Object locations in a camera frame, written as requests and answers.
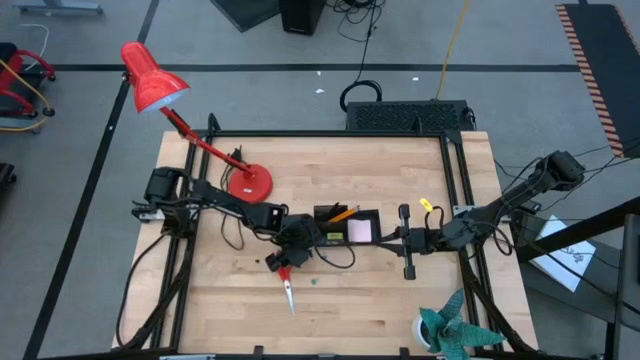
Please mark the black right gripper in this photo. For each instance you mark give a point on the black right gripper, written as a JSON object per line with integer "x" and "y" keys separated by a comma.
{"x": 425, "y": 239}

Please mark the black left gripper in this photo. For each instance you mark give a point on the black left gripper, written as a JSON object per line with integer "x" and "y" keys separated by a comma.
{"x": 300, "y": 235}

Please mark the pink sticky note pad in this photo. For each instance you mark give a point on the pink sticky note pad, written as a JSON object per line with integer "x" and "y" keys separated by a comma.
{"x": 360, "y": 231}

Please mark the yellow-green eraser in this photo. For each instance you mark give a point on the yellow-green eraser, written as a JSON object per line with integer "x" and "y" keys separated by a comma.
{"x": 335, "y": 236}

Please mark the black mesh desk organizer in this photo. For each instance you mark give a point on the black mesh desk organizer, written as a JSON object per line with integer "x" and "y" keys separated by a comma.
{"x": 369, "y": 214}

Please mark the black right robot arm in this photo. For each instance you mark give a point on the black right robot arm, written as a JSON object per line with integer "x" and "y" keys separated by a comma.
{"x": 500, "y": 210}

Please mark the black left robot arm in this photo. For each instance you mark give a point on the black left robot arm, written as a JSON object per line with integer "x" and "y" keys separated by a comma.
{"x": 225, "y": 200}

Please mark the red desk lamp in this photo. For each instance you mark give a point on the red desk lamp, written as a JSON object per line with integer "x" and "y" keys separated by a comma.
{"x": 250, "y": 187}

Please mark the white plant pot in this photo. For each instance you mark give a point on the white plant pot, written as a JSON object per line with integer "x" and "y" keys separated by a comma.
{"x": 417, "y": 332}

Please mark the teal artificial plant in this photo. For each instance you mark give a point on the teal artificial plant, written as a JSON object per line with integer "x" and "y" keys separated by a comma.
{"x": 450, "y": 332}

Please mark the black computer case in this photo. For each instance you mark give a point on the black computer case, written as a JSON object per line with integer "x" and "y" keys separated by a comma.
{"x": 400, "y": 116}

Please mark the white paper sheet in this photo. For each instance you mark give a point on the white paper sheet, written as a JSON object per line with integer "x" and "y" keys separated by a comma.
{"x": 570, "y": 265}

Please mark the dark floor panel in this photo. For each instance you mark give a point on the dark floor panel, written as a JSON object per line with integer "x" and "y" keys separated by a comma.
{"x": 245, "y": 12}

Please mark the black orange-striped floor mat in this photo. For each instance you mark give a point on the black orange-striped floor mat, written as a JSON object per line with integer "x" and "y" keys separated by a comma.
{"x": 610, "y": 60}

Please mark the grey metal base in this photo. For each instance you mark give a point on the grey metal base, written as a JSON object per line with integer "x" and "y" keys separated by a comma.
{"x": 55, "y": 7}

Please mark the red cart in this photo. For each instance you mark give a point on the red cart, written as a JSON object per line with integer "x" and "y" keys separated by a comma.
{"x": 11, "y": 64}

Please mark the silver mounting bracket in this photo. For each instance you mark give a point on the silver mounting bracket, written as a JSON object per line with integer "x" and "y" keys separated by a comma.
{"x": 459, "y": 210}

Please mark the black aluminium table frame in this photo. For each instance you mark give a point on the black aluminium table frame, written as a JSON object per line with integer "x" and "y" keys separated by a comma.
{"x": 325, "y": 133}

